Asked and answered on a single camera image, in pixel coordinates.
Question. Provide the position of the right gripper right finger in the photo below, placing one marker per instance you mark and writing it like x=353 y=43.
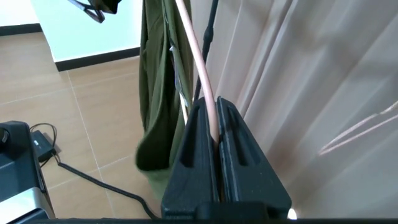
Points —
x=258 y=186

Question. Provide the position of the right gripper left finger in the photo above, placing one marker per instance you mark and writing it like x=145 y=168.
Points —
x=192 y=180

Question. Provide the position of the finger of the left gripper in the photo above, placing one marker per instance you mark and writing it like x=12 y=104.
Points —
x=99 y=18
x=109 y=5

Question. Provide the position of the green long-sleeved shirt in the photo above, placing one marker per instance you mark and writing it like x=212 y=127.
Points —
x=155 y=93

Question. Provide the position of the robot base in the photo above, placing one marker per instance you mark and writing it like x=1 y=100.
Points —
x=18 y=174

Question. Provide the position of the black clothes rack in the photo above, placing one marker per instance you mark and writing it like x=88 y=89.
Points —
x=207 y=34

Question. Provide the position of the beige curtain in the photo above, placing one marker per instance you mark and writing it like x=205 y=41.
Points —
x=311 y=62

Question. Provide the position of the black power adapter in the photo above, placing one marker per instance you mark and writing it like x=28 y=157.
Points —
x=42 y=144

